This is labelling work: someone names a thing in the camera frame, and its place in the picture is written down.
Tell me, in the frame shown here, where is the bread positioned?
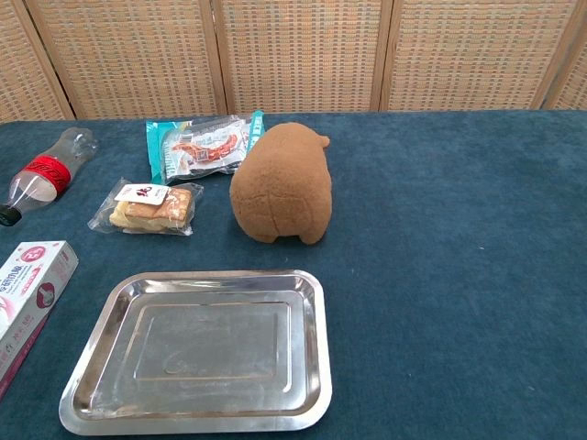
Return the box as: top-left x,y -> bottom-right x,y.
87,177 -> 205,237

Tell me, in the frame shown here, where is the woven folding screen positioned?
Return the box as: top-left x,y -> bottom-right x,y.
0,0 -> 587,122

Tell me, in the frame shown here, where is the white pink cardboard box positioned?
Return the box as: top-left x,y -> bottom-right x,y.
0,240 -> 80,401

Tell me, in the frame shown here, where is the teal snack packet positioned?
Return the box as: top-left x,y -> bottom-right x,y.
145,110 -> 267,186

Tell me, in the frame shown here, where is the brown plush toy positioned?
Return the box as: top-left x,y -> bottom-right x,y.
228,122 -> 335,246

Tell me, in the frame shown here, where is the rectangular silver metal tray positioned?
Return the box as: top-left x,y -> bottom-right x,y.
58,269 -> 333,436

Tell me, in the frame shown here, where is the dark teal tablecloth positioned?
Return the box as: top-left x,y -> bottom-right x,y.
0,108 -> 587,440

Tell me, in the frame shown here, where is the clear plastic bottle red label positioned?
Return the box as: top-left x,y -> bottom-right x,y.
0,127 -> 99,228

